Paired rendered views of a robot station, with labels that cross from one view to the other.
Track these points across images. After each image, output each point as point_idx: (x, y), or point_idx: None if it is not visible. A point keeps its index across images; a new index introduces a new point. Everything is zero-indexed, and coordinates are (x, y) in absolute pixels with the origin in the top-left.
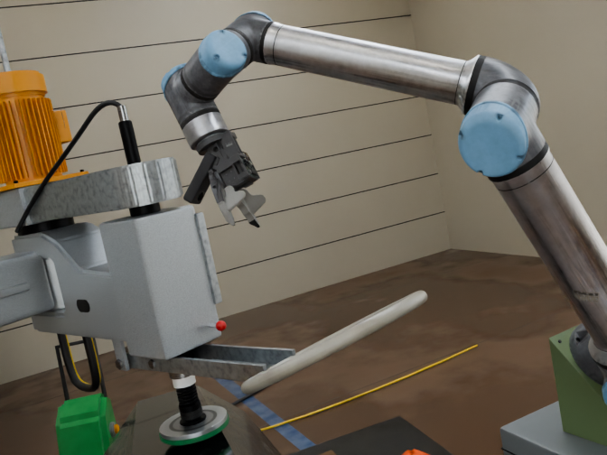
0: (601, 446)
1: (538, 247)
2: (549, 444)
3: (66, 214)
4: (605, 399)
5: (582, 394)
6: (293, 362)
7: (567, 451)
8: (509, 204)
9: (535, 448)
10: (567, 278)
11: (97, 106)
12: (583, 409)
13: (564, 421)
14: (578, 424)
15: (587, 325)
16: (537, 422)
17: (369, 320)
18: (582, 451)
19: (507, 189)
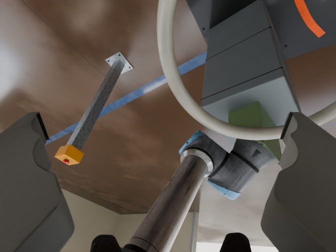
0: (235, 108)
1: (161, 200)
2: (247, 93)
3: None
4: (193, 134)
5: (244, 124)
6: (158, 11)
7: (236, 97)
8: (145, 227)
9: (252, 85)
10: (166, 186)
11: None
12: (244, 118)
13: (256, 106)
14: (248, 109)
15: (184, 164)
16: (276, 94)
17: (181, 103)
18: (234, 101)
19: (133, 238)
